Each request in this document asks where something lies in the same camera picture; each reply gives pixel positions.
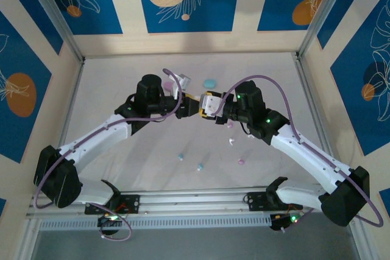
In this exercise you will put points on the blue earbud charging case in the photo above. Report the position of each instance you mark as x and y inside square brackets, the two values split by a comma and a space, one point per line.
[210, 83]

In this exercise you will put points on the pink earbud charging case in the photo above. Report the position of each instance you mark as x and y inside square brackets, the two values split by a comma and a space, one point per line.
[167, 84]

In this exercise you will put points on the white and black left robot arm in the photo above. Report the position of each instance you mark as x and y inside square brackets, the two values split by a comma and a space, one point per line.
[100, 133]

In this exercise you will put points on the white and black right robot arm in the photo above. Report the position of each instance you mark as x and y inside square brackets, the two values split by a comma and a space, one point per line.
[304, 150]

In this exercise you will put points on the black control board with LED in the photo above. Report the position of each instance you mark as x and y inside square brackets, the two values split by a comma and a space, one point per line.
[107, 223]
[278, 222]

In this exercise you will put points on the aluminium side rail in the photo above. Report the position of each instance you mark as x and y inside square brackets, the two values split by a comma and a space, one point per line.
[71, 101]
[314, 104]

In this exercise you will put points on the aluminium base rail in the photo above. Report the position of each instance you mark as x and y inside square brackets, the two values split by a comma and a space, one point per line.
[189, 199]

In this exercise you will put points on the aluminium frame post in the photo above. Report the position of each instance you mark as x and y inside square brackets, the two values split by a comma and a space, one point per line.
[323, 10]
[53, 13]

